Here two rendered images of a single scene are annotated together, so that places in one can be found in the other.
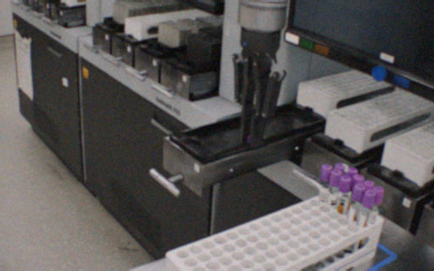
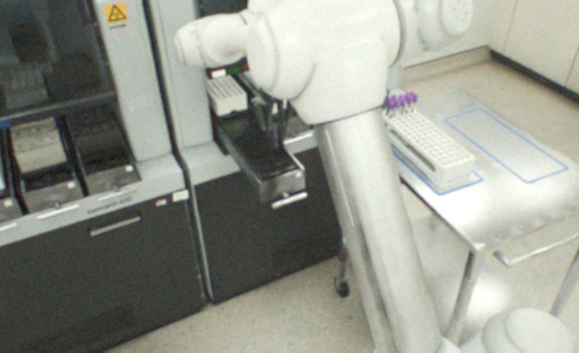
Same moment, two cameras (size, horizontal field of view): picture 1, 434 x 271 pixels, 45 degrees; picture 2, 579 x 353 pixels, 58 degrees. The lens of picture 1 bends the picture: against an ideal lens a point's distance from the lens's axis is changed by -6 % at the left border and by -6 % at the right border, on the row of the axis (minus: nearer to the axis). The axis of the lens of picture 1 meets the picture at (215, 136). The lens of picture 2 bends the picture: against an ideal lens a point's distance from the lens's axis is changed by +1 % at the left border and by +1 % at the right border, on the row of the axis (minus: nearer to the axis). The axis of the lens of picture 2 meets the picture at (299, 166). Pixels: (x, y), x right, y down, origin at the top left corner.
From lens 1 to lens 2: 1.35 m
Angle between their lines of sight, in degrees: 66
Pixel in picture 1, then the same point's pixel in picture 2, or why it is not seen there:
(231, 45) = (139, 116)
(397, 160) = not seen: hidden behind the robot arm
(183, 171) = (284, 187)
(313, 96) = (233, 102)
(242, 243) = (428, 147)
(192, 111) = (149, 184)
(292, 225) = (414, 129)
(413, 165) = not seen: hidden behind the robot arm
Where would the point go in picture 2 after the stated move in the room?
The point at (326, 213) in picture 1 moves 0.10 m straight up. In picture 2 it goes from (403, 119) to (407, 87)
